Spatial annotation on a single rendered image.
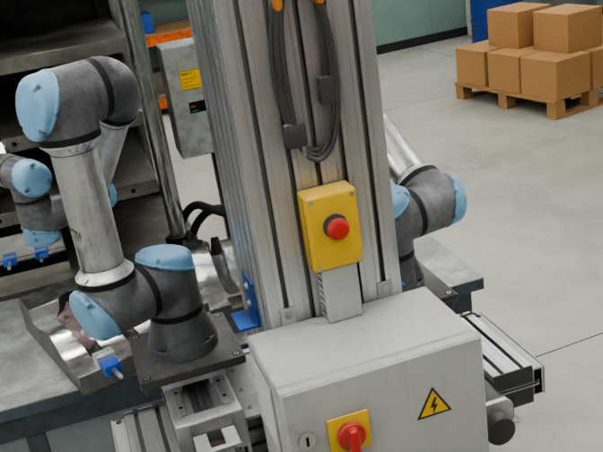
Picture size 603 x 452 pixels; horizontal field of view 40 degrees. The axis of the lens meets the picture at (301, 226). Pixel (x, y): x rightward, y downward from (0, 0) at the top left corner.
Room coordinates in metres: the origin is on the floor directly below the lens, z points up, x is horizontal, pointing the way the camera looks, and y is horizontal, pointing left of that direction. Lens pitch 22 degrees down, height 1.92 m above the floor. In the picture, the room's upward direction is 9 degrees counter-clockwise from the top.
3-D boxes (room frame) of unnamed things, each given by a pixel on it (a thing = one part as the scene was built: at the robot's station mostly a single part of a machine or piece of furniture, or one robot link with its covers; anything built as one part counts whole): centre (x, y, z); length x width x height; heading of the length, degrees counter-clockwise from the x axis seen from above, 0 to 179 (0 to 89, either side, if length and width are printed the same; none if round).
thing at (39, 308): (2.12, 0.63, 0.85); 0.50 x 0.26 x 0.11; 31
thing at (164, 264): (1.59, 0.30, 1.20); 0.13 x 0.12 x 0.14; 130
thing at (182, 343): (1.59, 0.29, 1.09); 0.15 x 0.15 x 0.10
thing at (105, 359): (1.86, 0.53, 0.85); 0.13 x 0.05 x 0.05; 31
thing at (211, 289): (2.29, 0.31, 0.87); 0.50 x 0.26 x 0.14; 14
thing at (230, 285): (2.27, 0.31, 0.92); 0.35 x 0.16 x 0.09; 14
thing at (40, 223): (1.72, 0.55, 1.34); 0.11 x 0.08 x 0.11; 130
